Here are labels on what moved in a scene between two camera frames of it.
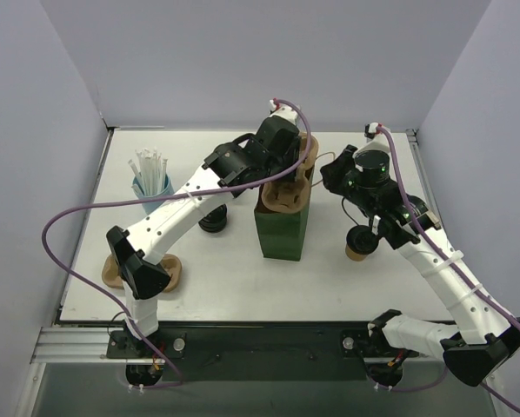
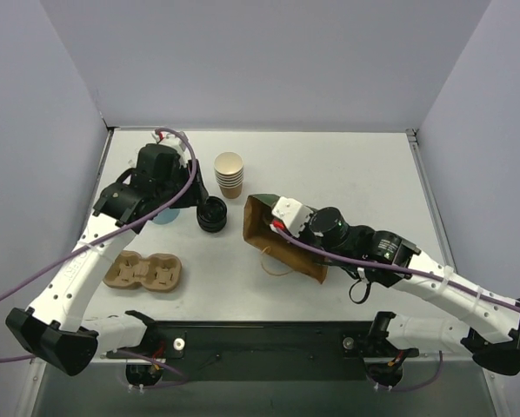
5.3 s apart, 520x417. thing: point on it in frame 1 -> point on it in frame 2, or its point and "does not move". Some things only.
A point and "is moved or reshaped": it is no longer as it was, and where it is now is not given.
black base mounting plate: x=261 y=351 does not move
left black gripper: x=296 y=156 -> x=197 y=194
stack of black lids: x=216 y=221 does not move
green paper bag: x=283 y=234 is moved or reshaped
